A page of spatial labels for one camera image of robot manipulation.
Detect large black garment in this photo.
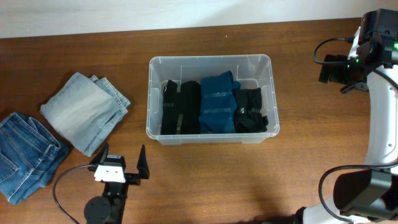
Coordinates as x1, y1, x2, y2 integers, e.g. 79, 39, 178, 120
160, 80, 201, 135

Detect small black garment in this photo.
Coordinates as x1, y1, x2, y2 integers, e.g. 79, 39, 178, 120
233, 88, 269, 133

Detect light blue jeans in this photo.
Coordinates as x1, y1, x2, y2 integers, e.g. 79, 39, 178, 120
40, 72, 131, 157

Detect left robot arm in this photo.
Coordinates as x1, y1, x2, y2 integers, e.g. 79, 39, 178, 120
84, 143, 150, 224

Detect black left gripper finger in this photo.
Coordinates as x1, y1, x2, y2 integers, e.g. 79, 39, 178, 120
90, 142, 109, 165
137, 144, 150, 179

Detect clear plastic storage bin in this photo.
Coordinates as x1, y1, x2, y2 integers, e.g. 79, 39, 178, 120
146, 54, 280, 145

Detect teal blue garment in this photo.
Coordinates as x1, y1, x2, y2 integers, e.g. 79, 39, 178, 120
199, 70, 241, 134

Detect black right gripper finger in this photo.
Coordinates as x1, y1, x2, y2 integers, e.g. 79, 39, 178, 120
340, 82, 369, 94
318, 54, 335, 83

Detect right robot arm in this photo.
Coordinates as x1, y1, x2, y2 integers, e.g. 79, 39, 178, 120
286, 9, 397, 223

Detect dark blue folded jeans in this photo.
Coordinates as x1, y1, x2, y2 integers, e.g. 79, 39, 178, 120
1, 112, 69, 205

